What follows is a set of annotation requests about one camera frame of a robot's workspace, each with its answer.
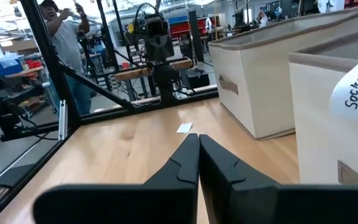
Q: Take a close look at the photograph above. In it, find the small white paper tag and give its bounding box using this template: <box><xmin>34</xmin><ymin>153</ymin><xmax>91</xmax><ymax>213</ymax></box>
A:
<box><xmin>176</xmin><ymin>122</ymin><xmax>193</xmax><ymax>134</ymax></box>

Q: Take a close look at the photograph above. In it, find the black pillar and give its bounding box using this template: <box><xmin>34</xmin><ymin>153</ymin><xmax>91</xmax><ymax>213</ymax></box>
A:
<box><xmin>188</xmin><ymin>9</ymin><xmax>205</xmax><ymax>63</ymax></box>

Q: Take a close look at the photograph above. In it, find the black device with cables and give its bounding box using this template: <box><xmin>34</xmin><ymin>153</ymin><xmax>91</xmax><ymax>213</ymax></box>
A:
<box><xmin>0</xmin><ymin>68</ymin><xmax>58</xmax><ymax>147</ymax></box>

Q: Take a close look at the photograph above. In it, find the red tool cabinet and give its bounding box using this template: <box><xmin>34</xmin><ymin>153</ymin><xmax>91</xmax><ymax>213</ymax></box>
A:
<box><xmin>169</xmin><ymin>17</ymin><xmax>219</xmax><ymax>40</ymax></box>

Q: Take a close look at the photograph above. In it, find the person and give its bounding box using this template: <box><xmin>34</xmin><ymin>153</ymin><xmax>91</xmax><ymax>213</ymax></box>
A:
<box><xmin>38</xmin><ymin>0</ymin><xmax>93</xmax><ymax>116</ymax></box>
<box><xmin>256</xmin><ymin>8</ymin><xmax>269</xmax><ymax>28</ymax></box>

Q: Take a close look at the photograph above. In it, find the white handwritten paper tag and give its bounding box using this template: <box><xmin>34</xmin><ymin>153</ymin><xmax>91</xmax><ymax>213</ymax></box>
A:
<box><xmin>329</xmin><ymin>55</ymin><xmax>358</xmax><ymax>127</ymax></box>

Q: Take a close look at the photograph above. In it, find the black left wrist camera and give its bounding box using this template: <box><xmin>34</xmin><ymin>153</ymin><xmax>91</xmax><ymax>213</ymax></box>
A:
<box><xmin>146</xmin><ymin>14</ymin><xmax>168</xmax><ymax>37</ymax></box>

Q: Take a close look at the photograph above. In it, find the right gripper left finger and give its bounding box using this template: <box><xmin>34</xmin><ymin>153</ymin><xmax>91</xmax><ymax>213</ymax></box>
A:
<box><xmin>32</xmin><ymin>133</ymin><xmax>201</xmax><ymax>224</ymax></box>

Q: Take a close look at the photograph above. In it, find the silver metal bracket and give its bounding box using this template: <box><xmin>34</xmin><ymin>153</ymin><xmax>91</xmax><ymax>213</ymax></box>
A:
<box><xmin>57</xmin><ymin>99</ymin><xmax>69</xmax><ymax>141</ymax></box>

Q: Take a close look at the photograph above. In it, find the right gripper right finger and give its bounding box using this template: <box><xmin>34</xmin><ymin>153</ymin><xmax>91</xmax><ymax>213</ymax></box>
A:
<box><xmin>199</xmin><ymin>133</ymin><xmax>358</xmax><ymax>224</ymax></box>

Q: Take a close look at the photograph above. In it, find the beige fabric storage bin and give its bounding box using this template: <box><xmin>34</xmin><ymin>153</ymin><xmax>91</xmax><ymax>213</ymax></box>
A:
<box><xmin>288</xmin><ymin>26</ymin><xmax>358</xmax><ymax>187</ymax></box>
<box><xmin>208</xmin><ymin>4</ymin><xmax>358</xmax><ymax>140</ymax></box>

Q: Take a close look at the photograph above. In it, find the wooden workbench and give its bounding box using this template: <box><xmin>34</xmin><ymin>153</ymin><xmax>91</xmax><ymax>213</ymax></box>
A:
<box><xmin>113</xmin><ymin>58</ymin><xmax>195</xmax><ymax>82</ymax></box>

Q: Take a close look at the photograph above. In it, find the black box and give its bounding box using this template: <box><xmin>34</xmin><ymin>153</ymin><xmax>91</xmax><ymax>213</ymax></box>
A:
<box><xmin>187</xmin><ymin>70</ymin><xmax>211</xmax><ymax>90</ymax></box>

